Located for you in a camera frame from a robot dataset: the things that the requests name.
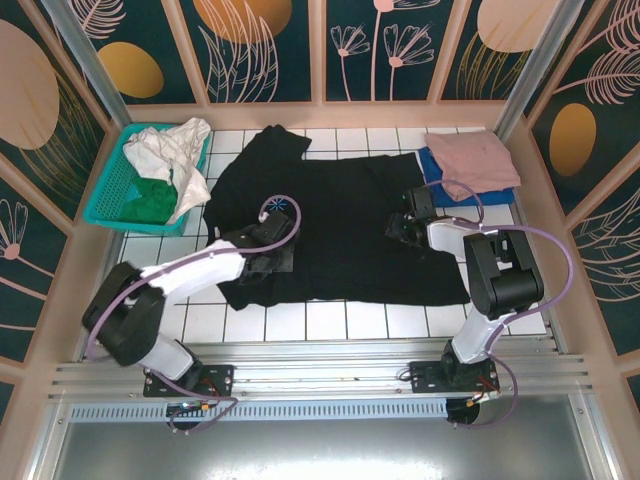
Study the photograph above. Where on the black t-shirt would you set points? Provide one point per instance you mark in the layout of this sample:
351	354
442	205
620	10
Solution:
350	225

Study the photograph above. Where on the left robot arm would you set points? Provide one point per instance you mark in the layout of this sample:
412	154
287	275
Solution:
190	275

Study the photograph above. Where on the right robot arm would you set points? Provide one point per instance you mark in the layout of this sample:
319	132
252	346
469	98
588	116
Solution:
505	280

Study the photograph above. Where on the pink folded t-shirt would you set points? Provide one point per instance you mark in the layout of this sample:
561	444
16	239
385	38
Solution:
475	160

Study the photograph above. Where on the blue folded t-shirt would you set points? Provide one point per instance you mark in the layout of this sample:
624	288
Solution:
500	196

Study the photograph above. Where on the green crumpled t-shirt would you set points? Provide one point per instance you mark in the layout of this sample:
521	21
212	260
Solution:
150	200

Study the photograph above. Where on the white crumpled t-shirt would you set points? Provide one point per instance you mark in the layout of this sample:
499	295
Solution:
155	150

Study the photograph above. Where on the teal plastic laundry basket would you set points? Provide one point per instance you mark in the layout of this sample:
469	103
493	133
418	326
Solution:
112	190

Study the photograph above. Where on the grey metal sheet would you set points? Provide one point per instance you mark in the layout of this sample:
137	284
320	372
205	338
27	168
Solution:
320	450

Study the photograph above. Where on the peach disc golden lines panel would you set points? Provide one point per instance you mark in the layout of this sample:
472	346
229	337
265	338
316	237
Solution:
500	30

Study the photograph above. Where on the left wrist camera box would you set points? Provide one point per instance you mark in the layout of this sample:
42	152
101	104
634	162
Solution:
277	224

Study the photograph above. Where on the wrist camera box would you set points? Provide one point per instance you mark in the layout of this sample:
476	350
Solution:
277	224
422	202

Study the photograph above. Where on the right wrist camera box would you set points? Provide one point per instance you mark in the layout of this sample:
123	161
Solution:
422	202

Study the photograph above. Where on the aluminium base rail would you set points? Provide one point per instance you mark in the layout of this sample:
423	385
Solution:
320	370

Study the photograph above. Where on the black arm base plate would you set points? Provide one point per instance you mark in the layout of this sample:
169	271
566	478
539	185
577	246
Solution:
220	380
425	377

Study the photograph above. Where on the pink flower print wall panel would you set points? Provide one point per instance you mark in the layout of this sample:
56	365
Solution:
380	50

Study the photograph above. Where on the aluminium frame post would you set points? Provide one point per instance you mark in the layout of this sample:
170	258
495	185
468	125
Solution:
530	75
90	65

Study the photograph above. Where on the orange disc leaf wall panel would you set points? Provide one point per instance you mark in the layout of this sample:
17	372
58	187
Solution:
250	50

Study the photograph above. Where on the pink fern wall panel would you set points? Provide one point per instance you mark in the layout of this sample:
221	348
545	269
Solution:
615	260

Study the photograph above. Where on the orange oval fern wall panel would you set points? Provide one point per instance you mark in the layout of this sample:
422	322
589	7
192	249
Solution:
590	100

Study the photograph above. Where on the orange oval leaf wall panel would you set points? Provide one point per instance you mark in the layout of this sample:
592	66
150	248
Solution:
140	65

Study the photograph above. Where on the single flower wall panel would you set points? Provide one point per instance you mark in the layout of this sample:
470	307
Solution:
25	250

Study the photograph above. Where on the large peach disc wall panel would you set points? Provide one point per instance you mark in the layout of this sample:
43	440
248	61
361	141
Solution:
35	100

